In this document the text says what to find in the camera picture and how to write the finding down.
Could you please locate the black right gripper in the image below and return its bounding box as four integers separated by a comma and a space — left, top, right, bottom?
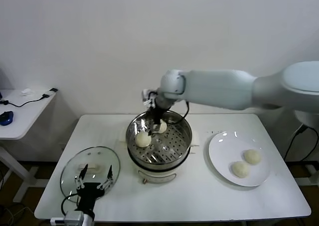
146, 104, 167, 137

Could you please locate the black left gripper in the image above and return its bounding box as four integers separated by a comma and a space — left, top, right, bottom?
74, 163, 114, 213

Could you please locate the white steamed baozi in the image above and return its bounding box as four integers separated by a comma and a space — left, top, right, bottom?
230, 161, 250, 179
243, 149, 262, 165
135, 132, 152, 148
152, 120, 167, 134

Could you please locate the glass lid with white handle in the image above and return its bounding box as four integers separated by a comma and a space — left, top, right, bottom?
59, 146, 121, 204

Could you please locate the stainless steel steamer basket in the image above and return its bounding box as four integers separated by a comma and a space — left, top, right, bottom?
118, 109, 200, 172

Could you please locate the white round plate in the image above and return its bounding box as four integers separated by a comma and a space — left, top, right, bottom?
208, 131, 271, 187

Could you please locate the white side table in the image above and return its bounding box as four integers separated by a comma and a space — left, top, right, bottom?
0, 88, 60, 204

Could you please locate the blue computer mouse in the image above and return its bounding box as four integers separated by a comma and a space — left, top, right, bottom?
0, 111, 13, 126

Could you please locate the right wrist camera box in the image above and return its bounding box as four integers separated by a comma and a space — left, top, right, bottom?
141, 88, 158, 108

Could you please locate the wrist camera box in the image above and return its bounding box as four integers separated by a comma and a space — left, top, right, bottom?
50, 211, 84, 226
141, 88, 158, 108

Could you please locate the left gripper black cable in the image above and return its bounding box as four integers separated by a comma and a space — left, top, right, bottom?
61, 195, 80, 216

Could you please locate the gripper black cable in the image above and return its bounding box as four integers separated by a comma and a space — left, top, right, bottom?
61, 195, 80, 216
166, 100, 190, 124

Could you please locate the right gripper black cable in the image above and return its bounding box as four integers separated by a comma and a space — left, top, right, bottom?
166, 100, 190, 124

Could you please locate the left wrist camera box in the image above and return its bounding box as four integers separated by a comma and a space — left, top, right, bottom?
50, 211, 84, 226

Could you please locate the black cable with adapter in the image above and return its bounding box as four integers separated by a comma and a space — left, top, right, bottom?
0, 88, 58, 109

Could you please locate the black power cable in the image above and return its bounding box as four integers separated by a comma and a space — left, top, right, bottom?
284, 123, 319, 162

